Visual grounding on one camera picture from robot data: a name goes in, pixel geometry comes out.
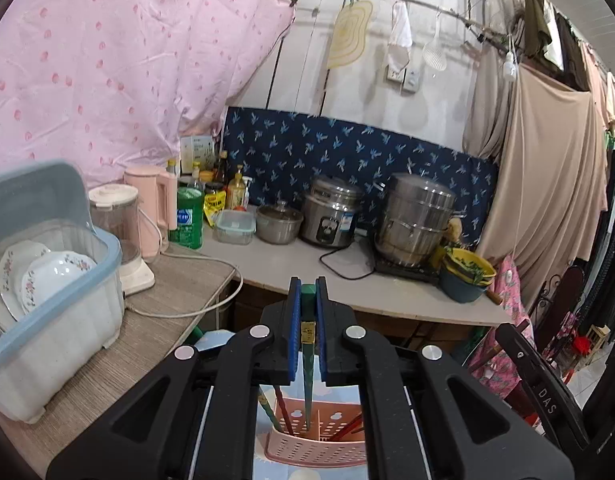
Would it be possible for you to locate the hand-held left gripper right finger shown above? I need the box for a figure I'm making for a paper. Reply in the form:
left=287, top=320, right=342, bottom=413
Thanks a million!
left=315, top=276, right=574, bottom=480

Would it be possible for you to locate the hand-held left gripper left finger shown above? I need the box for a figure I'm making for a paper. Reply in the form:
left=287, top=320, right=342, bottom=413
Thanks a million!
left=46, top=276, right=303, bottom=480

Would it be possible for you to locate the green chopstick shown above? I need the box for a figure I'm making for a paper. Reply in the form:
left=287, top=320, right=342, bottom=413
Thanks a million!
left=300, top=282, right=318, bottom=436
left=258, top=385, right=280, bottom=433

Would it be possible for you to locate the dark brown chopstick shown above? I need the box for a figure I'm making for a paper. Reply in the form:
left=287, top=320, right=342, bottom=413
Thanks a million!
left=273, top=384, right=294, bottom=438

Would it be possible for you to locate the red chopstick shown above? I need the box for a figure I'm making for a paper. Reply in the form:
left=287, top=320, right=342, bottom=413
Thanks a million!
left=337, top=411, right=364, bottom=436

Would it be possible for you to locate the maroon chopstick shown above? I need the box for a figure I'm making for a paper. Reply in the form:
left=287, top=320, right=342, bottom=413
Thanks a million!
left=330, top=422, right=364, bottom=445

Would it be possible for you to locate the pink perforated utensil basket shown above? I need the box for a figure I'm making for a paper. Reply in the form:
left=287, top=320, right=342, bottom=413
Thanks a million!
left=260, top=395, right=368, bottom=466

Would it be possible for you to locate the pink floral garment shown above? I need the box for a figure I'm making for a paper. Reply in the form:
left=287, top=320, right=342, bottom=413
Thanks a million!
left=467, top=255, right=531, bottom=401

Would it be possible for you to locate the black metal chair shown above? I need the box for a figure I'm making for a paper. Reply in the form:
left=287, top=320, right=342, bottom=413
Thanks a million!
left=530, top=265, right=585, bottom=356

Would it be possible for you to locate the black induction cooker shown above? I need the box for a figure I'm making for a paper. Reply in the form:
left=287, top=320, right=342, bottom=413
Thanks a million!
left=370, top=247, right=443, bottom=283

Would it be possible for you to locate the small pot with glass lid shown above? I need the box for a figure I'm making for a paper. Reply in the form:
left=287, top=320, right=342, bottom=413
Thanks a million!
left=256, top=201, right=304, bottom=246

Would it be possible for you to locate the steel rice cooker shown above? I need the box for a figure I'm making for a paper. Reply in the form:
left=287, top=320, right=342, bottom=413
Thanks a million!
left=300, top=176, right=364, bottom=250

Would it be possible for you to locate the clear food container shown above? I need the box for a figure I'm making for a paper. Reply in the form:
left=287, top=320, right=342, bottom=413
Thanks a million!
left=214, top=209, right=255, bottom=246

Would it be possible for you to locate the blue bowl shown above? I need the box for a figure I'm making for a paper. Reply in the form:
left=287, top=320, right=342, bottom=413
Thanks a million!
left=440, top=265, right=488, bottom=304

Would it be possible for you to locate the steel steamer pot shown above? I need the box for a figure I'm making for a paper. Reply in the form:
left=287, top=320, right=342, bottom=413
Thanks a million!
left=375, top=172, right=458, bottom=268

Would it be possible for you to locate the wooden counter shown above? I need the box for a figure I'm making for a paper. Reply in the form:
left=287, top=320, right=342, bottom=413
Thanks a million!
left=0, top=232, right=518, bottom=480

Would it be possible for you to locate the yellow bowl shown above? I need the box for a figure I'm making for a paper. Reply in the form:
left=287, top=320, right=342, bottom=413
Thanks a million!
left=440, top=247, right=497, bottom=288

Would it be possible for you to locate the yellow packet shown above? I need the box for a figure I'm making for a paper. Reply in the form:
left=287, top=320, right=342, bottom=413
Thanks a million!
left=203, top=192, right=228, bottom=226

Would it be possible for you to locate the amber pump bottle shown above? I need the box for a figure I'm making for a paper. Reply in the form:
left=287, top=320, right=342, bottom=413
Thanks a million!
left=226, top=164, right=253, bottom=211

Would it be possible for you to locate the green detergent bottle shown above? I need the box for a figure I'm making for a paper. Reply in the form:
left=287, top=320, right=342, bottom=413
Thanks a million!
left=170, top=187, right=205, bottom=251

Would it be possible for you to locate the navy leaf print cloth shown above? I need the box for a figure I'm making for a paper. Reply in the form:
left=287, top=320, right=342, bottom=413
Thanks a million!
left=220, top=106, right=501, bottom=256

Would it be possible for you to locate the pink electric kettle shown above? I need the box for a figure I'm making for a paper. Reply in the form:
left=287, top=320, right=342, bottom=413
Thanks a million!
left=123, top=166, right=179, bottom=261

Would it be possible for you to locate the white blender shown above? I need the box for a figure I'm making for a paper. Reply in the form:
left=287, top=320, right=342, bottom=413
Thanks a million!
left=88, top=184, right=156, bottom=297

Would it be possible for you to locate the white carton box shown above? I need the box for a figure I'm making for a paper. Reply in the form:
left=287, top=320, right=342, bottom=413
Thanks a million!
left=180, top=136, right=215, bottom=177

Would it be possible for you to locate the beige curtain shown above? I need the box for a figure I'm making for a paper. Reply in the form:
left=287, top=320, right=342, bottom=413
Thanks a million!
left=462, top=42, right=611, bottom=311

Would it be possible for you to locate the white dish rack bin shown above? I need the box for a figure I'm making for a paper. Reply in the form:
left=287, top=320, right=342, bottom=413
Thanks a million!
left=0, top=160, right=125, bottom=423

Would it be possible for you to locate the floral white plate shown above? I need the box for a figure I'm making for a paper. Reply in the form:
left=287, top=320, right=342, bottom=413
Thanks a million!
left=21, top=251, right=98, bottom=316
left=0, top=241, right=52, bottom=321

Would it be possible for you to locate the yellow hanging cutting board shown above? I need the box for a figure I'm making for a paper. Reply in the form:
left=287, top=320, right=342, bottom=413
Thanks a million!
left=328, top=0, right=374, bottom=71

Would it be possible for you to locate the white slotted ladle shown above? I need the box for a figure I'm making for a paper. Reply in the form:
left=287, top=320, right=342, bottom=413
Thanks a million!
left=422, top=12, right=448, bottom=72

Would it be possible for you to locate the white hanging cloth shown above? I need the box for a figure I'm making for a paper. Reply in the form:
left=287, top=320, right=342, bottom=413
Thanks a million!
left=386, top=1, right=413, bottom=75

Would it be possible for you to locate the white light bulb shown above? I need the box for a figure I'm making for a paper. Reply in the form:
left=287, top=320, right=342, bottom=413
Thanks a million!
left=502, top=35, right=518, bottom=82

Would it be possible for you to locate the pink printed sheet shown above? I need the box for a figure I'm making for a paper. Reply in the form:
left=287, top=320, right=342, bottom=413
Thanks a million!
left=0, top=0, right=295, bottom=191

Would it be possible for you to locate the black power cable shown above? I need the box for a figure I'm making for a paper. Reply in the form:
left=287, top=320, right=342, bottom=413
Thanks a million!
left=320, top=247, right=375, bottom=281

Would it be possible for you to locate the white power cable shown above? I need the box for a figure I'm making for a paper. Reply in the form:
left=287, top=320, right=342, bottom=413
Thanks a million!
left=124, top=205, right=245, bottom=320

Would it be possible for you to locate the white wall socket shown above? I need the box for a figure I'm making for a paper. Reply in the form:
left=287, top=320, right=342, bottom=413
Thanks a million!
left=386, top=65, right=422, bottom=95

